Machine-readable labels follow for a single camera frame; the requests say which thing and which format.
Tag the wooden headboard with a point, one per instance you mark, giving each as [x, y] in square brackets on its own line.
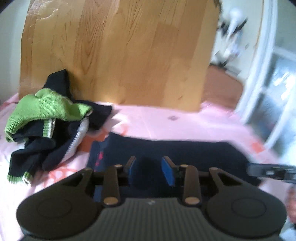
[153, 53]

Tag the green navy white sweater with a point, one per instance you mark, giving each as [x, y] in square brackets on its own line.
[51, 124]

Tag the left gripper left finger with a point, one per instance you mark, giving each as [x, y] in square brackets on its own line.
[72, 205]

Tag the navy reindeer knit sweater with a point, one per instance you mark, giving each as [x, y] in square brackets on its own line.
[148, 180]

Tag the white door frame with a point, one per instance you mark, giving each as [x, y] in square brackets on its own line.
[268, 102]

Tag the brown padded chair back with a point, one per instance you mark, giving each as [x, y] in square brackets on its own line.
[221, 88]

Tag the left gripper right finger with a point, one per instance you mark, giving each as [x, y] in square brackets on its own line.
[230, 204]

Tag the pink patterned bed sheet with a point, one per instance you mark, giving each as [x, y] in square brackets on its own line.
[211, 124]

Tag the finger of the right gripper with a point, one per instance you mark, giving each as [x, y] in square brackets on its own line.
[284, 173]

